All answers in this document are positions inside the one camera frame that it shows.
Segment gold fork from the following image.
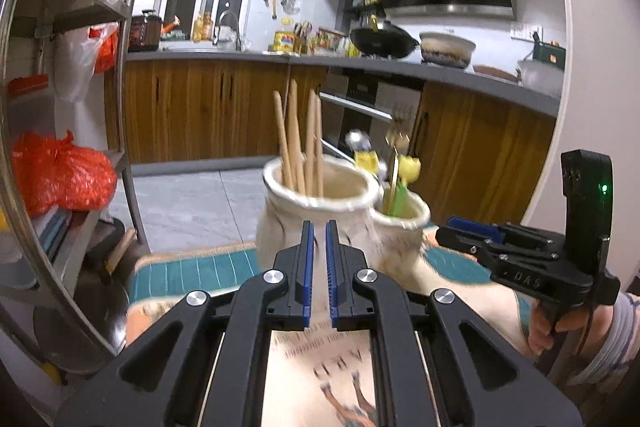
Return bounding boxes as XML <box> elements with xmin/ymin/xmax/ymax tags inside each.
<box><xmin>386</xmin><ymin>107</ymin><xmax>412</xmax><ymax>213</ymax></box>

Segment black wok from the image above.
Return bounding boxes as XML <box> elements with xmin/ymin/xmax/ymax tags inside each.
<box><xmin>349</xmin><ymin>21</ymin><xmax>421</xmax><ymax>59</ymax></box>

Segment yellow bottles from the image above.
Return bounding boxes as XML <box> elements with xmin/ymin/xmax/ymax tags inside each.
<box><xmin>192</xmin><ymin>12</ymin><xmax>214</xmax><ymax>42</ymax></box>

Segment floral ceramic double utensil holder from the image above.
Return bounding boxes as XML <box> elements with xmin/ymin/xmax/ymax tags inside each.
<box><xmin>256</xmin><ymin>156</ymin><xmax>433</xmax><ymax>295</ymax></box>

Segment chrome faucet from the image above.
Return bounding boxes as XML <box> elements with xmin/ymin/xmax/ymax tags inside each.
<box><xmin>217</xmin><ymin>10</ymin><xmax>244</xmax><ymax>53</ymax></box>

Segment metal shelf rack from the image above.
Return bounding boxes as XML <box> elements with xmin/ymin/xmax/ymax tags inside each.
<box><xmin>0</xmin><ymin>0</ymin><xmax>151</xmax><ymax>378</ymax></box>

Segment silver spoon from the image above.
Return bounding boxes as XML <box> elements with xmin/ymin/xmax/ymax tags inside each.
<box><xmin>345</xmin><ymin>130</ymin><xmax>371</xmax><ymax>153</ymax></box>

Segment green box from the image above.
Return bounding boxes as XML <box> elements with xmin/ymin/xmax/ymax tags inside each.
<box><xmin>531</xmin><ymin>42</ymin><xmax>567</xmax><ymax>70</ymax></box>

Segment yellow green tulip fruit fork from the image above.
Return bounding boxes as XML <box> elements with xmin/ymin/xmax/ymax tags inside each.
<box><xmin>385</xmin><ymin>154</ymin><xmax>422</xmax><ymax>215</ymax></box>
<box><xmin>354</xmin><ymin>150</ymin><xmax>381</xmax><ymax>175</ymax></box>

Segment chrome tube frame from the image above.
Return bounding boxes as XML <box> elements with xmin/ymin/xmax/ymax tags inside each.
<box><xmin>0</xmin><ymin>0</ymin><xmax>166</xmax><ymax>358</ymax></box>

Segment printed quilted placemat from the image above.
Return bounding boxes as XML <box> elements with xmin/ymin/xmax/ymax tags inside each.
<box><xmin>125</xmin><ymin>227</ymin><xmax>536</xmax><ymax>427</ymax></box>

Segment dark kitchen countertop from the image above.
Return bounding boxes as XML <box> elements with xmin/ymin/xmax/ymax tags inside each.
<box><xmin>125</xmin><ymin>47</ymin><xmax>561</xmax><ymax>118</ymax></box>

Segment person's right hand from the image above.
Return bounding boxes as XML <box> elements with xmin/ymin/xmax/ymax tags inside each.
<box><xmin>527</xmin><ymin>299</ymin><xmax>608</xmax><ymax>358</ymax></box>

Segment person's right forearm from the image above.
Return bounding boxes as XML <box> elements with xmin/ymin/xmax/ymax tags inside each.
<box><xmin>585</xmin><ymin>291</ymin><xmax>640</xmax><ymax>388</ymax></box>

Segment yellow oil bottle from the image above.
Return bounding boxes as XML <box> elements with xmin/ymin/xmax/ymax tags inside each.
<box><xmin>272</xmin><ymin>30</ymin><xmax>297</xmax><ymax>54</ymax></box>

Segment white plastic bag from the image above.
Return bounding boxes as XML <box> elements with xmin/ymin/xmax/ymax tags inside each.
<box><xmin>55</xmin><ymin>24</ymin><xmax>101</xmax><ymax>103</ymax></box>

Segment white ceramic pot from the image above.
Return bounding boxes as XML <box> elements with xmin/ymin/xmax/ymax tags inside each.
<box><xmin>419</xmin><ymin>31</ymin><xmax>477</xmax><ymax>68</ymax></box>

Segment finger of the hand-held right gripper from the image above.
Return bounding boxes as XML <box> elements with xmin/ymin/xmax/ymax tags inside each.
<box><xmin>435</xmin><ymin>227</ymin><xmax>506</xmax><ymax>268</ymax></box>
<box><xmin>446</xmin><ymin>216</ymin><xmax>563</xmax><ymax>253</ymax></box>

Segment orange plastic bag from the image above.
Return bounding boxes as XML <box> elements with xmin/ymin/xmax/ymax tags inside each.
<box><xmin>92</xmin><ymin>27</ymin><xmax>121</xmax><ymax>74</ymax></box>

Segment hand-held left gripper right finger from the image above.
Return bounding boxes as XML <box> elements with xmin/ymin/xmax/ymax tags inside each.
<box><xmin>325</xmin><ymin>219</ymin><xmax>583</xmax><ymax>427</ymax></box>

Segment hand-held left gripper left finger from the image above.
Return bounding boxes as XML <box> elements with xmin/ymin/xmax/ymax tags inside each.
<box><xmin>55</xmin><ymin>219</ymin><xmax>317</xmax><ymax>427</ymax></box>

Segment built-in oven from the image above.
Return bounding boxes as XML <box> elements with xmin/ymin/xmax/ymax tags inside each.
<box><xmin>320</xmin><ymin>67</ymin><xmax>426</xmax><ymax>168</ymax></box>

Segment wall outlet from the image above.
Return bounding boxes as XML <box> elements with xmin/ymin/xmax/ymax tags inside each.
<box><xmin>510</xmin><ymin>22</ymin><xmax>543</xmax><ymax>40</ymax></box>

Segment dark red cooking pot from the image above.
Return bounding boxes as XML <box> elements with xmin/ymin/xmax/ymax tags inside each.
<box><xmin>130</xmin><ymin>10</ymin><xmax>163</xmax><ymax>50</ymax></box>

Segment red plastic bag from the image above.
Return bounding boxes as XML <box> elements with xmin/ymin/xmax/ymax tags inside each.
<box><xmin>12</xmin><ymin>131</ymin><xmax>118</xmax><ymax>216</ymax></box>

